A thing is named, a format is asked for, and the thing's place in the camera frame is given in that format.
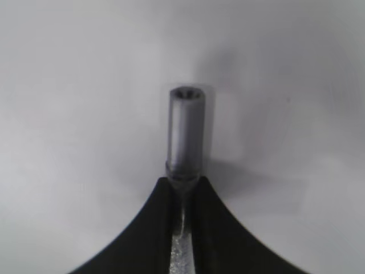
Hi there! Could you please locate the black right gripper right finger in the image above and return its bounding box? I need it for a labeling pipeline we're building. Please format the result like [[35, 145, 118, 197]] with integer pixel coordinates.
[[191, 177, 303, 274]]

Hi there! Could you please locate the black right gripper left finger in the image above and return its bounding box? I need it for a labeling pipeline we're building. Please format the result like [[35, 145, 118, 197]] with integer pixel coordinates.
[[73, 177, 175, 274]]

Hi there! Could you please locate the silver glitter pen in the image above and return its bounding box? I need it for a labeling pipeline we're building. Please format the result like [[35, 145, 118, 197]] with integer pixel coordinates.
[[165, 84, 212, 273]]

